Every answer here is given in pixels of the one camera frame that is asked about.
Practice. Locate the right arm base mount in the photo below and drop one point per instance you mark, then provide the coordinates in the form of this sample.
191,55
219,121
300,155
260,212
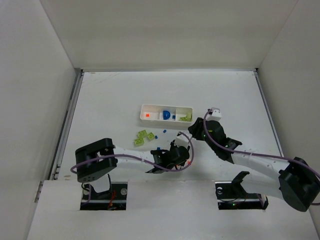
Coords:
232,196

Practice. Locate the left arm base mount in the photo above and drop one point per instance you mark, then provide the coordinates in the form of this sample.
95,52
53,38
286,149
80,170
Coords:
113,199

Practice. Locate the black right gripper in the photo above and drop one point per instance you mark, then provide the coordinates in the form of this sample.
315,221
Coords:
197,127

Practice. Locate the white three-compartment tray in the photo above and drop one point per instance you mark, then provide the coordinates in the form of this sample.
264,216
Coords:
156,118

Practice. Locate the green 2x2 lego brick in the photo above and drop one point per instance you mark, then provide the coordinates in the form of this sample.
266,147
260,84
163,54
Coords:
183,119
151,136

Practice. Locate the blue round lego piece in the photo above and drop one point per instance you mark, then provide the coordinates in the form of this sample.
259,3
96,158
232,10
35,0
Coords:
166,115

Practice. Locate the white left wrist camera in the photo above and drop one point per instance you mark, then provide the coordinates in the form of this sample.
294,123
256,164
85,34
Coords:
183,139

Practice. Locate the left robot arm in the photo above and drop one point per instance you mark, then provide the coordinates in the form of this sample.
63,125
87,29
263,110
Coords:
96,160

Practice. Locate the green 2x3 lego brick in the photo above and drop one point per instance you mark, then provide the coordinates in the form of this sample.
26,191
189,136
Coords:
139,142
142,134

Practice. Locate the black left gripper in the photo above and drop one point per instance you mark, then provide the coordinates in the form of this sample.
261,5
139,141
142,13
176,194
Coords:
172,147

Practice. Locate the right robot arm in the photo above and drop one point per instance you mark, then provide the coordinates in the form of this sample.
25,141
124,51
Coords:
292,181

